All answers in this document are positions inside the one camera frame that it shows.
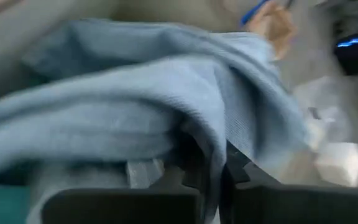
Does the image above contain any clear plastic storage bin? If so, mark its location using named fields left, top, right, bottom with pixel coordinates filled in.
left=290, top=76, right=358, bottom=187

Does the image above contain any black device blue light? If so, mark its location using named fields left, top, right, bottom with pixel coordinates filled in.
left=333, top=26, right=358, bottom=75

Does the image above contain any light blue sweater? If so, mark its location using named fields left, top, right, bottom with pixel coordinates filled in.
left=0, top=17, right=307, bottom=224

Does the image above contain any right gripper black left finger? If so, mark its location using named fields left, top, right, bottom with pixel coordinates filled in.
left=42, top=158, right=205, bottom=224

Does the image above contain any teal cloth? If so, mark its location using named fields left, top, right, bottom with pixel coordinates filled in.
left=0, top=182, right=32, bottom=224

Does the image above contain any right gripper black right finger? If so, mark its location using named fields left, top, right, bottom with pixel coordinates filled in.
left=222, top=140, right=358, bottom=224

